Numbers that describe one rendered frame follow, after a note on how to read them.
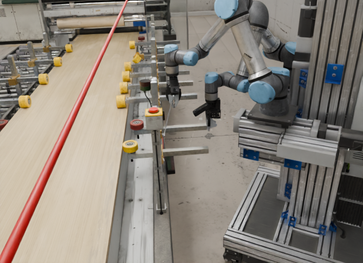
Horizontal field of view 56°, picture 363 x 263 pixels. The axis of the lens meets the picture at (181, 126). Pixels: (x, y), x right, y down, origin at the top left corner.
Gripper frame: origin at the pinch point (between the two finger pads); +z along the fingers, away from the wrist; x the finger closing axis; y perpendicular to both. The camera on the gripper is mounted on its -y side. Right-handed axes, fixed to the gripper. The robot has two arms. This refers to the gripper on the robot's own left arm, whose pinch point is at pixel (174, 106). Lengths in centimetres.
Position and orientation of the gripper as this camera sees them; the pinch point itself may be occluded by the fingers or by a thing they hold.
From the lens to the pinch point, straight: 201.5
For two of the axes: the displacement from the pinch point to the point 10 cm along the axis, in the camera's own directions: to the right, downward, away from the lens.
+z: 0.4, 8.9, 4.6
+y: -0.8, -4.6, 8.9
